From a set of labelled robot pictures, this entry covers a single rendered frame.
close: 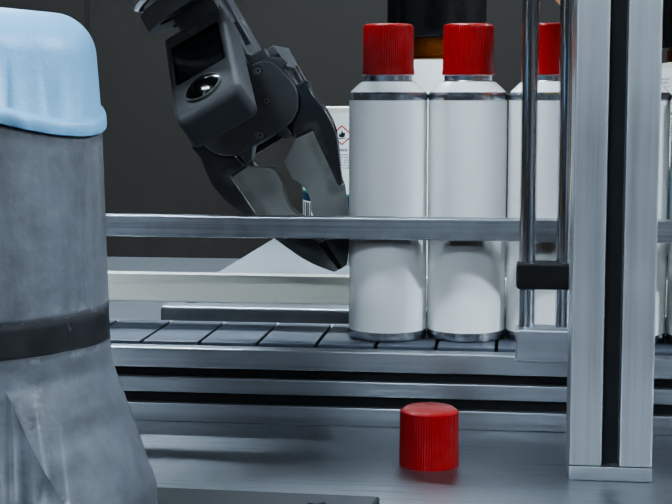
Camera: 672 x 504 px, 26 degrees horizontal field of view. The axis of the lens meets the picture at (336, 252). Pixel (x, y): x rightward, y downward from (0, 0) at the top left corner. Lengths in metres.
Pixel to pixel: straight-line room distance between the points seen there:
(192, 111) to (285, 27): 2.66
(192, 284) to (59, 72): 0.45
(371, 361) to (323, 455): 0.09
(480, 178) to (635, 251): 0.17
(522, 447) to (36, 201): 0.40
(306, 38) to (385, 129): 2.60
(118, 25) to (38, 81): 3.10
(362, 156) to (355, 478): 0.23
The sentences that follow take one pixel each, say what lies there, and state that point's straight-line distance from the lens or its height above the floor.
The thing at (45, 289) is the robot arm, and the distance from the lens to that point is 0.59.
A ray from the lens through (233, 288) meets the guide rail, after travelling 1.01.
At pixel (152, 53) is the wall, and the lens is 3.65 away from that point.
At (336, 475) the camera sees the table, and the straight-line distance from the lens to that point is 0.82.
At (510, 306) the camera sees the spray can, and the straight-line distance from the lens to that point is 0.96.
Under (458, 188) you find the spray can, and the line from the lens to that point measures 0.94.
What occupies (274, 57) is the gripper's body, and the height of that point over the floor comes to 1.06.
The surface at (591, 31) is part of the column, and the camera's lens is 0.79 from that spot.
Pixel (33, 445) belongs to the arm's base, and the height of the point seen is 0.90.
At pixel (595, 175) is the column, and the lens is 0.79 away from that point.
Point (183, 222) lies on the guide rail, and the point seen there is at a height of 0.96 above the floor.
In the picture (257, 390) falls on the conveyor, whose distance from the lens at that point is 0.94.
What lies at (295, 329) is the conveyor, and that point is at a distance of 1.00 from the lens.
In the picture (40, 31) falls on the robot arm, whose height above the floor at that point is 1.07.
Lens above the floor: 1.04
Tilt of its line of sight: 6 degrees down
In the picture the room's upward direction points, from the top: straight up
